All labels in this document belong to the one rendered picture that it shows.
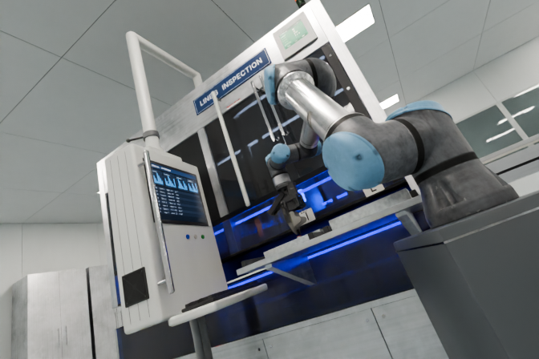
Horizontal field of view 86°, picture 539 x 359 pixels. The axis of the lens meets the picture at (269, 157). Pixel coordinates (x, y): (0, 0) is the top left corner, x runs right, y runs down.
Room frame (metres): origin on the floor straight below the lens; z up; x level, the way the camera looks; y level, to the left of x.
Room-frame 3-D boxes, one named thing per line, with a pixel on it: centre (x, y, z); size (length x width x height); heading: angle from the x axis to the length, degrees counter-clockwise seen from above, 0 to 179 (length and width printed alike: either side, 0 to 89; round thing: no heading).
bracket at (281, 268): (1.28, 0.08, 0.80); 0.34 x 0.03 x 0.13; 157
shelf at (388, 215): (1.19, -0.16, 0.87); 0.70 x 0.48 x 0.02; 67
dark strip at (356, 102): (1.23, -0.48, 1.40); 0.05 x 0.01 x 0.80; 67
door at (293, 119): (1.32, -0.31, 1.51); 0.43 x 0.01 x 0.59; 67
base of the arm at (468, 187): (0.58, -0.31, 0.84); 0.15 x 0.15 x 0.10
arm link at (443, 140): (0.58, -0.31, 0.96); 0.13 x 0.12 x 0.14; 104
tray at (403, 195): (1.09, -0.30, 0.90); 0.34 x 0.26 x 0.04; 156
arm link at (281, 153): (1.13, -0.06, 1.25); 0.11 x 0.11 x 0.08; 14
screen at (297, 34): (1.27, -0.36, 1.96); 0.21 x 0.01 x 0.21; 67
